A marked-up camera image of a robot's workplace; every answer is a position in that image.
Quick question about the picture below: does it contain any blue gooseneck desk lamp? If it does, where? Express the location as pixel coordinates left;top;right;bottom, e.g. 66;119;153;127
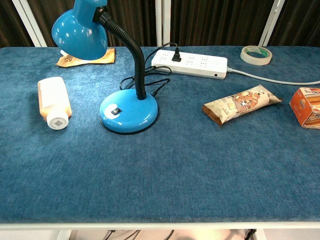
51;0;160;135

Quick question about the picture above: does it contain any blue velvet table cloth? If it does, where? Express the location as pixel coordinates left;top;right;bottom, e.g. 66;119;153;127
0;46;320;224

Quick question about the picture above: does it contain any white power strip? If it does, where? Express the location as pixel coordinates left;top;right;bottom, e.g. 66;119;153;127
151;49;229;80

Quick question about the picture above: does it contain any brown spout pouch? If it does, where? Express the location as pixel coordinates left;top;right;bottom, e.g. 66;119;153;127
55;47;116;68

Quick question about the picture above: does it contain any beige snack bar packet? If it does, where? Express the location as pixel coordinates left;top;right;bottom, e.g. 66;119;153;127
201;84;284;126

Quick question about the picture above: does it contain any brown sauce bottle white cap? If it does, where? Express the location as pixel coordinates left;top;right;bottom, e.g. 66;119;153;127
37;76;73;130

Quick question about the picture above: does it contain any beige masking tape roll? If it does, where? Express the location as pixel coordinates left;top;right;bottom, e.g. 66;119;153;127
240;45;273;67

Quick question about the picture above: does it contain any dark brown curtain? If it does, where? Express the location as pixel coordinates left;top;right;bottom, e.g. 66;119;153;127
0;0;320;48

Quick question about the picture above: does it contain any orange carton box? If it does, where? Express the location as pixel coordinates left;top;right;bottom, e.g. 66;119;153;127
289;86;320;130

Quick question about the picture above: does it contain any black power plug with cable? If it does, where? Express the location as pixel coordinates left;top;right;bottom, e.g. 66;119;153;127
119;42;182;97

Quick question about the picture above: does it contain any white upright frame post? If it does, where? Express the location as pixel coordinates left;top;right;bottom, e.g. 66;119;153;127
154;0;172;47

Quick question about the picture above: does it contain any white power strip cable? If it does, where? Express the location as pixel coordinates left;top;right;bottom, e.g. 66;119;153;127
226;66;320;86

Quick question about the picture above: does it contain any white slanted frame post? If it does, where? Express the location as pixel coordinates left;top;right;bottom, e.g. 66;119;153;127
258;0;286;47
11;0;48;48

